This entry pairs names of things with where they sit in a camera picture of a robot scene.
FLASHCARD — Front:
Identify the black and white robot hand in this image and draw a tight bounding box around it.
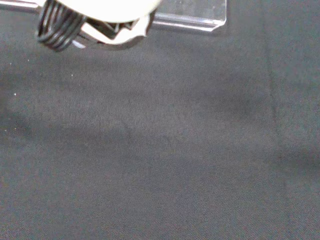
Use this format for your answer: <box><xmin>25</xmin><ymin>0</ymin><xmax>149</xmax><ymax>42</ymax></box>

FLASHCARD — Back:
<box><xmin>36</xmin><ymin>0</ymin><xmax>163</xmax><ymax>53</ymax></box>

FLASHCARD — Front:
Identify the clear acrylic funnel stand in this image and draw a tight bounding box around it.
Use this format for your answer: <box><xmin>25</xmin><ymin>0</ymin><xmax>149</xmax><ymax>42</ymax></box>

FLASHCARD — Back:
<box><xmin>0</xmin><ymin>0</ymin><xmax>228</xmax><ymax>33</ymax></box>

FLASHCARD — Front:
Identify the black bench cloth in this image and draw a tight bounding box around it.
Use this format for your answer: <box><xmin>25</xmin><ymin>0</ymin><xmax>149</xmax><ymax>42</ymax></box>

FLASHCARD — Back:
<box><xmin>0</xmin><ymin>0</ymin><xmax>320</xmax><ymax>240</ymax></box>

